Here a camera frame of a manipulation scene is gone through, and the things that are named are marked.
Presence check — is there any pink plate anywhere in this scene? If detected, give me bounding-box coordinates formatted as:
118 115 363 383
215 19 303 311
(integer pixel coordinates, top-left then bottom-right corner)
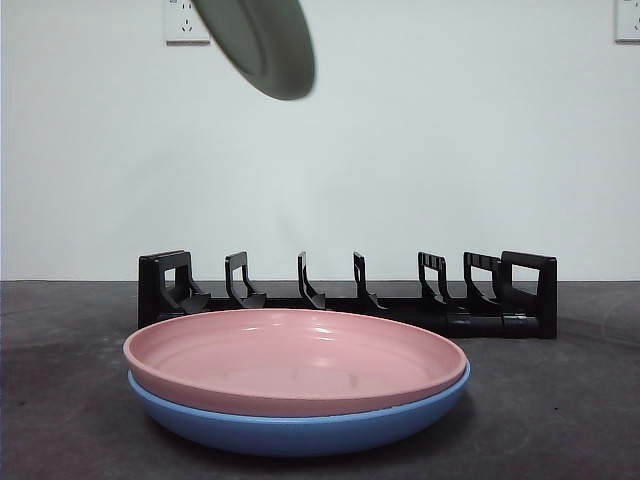
122 307 469 418

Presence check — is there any blue plate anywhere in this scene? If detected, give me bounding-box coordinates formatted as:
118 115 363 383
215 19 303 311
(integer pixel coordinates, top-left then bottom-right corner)
126 361 473 459

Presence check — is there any green plate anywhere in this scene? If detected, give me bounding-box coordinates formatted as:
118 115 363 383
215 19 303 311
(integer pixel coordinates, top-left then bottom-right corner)
192 0 318 103

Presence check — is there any black plate rack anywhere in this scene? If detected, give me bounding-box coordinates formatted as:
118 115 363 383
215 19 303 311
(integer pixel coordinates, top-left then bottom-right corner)
138 249 559 342

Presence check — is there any white wall socket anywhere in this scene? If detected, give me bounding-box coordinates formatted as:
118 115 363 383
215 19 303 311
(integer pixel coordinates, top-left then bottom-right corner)
614 0 640 44
164 0 212 46

